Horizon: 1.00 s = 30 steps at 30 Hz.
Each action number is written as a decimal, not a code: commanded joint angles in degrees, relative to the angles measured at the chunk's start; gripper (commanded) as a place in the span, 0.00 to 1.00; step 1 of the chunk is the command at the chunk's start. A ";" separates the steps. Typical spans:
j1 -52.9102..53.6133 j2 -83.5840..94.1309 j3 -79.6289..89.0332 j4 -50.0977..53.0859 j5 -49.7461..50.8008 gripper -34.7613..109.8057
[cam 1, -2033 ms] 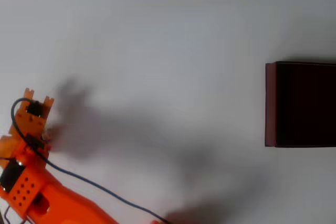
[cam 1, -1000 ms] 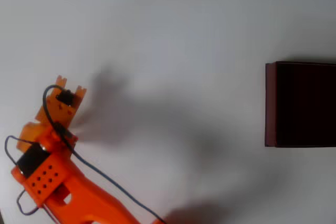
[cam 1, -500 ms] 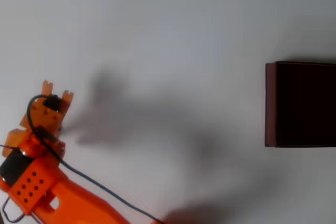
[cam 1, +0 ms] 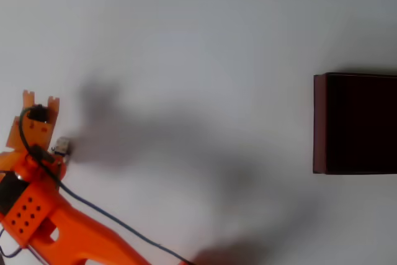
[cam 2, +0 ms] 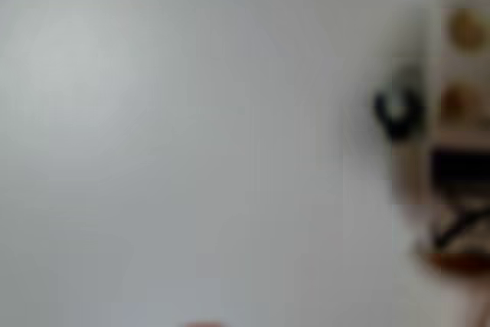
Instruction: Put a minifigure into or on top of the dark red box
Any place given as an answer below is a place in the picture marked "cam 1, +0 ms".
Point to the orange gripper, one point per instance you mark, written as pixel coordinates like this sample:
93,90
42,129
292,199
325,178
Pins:
40,128

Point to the small white blue object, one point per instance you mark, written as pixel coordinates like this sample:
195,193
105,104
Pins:
62,145

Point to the dark red open box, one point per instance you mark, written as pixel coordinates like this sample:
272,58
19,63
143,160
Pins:
356,122

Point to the orange pronged camera mount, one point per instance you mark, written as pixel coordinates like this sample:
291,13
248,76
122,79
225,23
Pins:
38,131

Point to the small black camera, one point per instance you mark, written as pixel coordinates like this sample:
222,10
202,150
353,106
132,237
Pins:
39,113

